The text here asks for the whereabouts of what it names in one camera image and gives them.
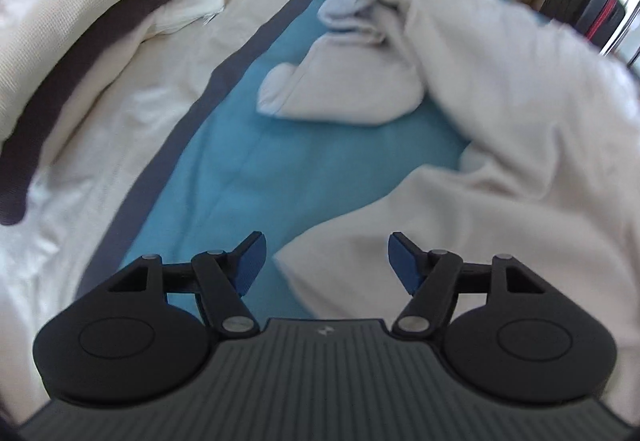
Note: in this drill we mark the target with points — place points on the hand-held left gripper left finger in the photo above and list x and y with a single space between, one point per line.
250 266

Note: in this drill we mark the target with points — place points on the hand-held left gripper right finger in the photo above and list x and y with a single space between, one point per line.
402 266

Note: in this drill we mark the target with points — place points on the white t-shirt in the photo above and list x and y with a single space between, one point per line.
525 121

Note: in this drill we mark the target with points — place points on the blue and white bed sheet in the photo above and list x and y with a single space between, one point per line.
240 171

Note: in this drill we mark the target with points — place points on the cream blanket with brown stripe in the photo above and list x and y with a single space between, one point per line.
75 21

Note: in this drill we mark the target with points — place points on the black suitcase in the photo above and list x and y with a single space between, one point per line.
580 1

